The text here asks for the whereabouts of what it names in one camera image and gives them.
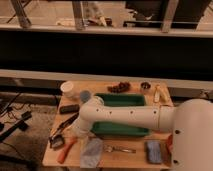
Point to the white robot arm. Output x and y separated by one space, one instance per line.
191 124

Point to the grey blue cup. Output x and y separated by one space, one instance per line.
85 96

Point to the small metal cup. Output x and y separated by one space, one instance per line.
145 86

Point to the white plastic cup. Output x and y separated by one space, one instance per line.
67 89

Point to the bunch of dark grapes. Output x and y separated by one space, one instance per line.
121 87

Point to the black brush block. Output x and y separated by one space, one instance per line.
69 109

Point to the green plastic tray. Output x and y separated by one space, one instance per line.
115 129

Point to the metal fork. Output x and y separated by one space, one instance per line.
109 148

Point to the wooden table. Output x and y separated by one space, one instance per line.
114 160

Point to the grey cloth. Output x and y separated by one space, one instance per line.
91 153

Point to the blue sponge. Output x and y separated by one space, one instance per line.
153 152

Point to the red bowl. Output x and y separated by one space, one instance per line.
169 143

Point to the black handled tongs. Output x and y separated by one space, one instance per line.
65 124

